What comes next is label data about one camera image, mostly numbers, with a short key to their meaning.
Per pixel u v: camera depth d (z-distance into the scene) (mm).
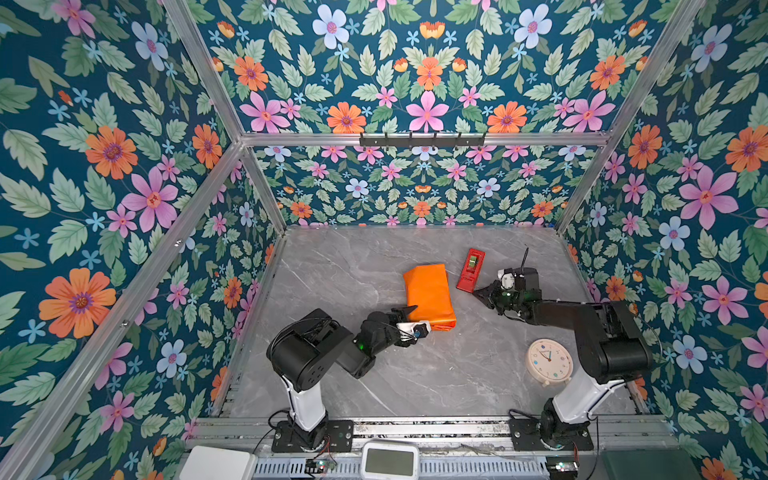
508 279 901
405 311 815
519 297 785
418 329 755
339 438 735
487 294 849
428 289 941
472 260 1014
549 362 837
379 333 712
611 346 486
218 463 668
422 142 932
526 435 737
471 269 1014
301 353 493
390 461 678
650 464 690
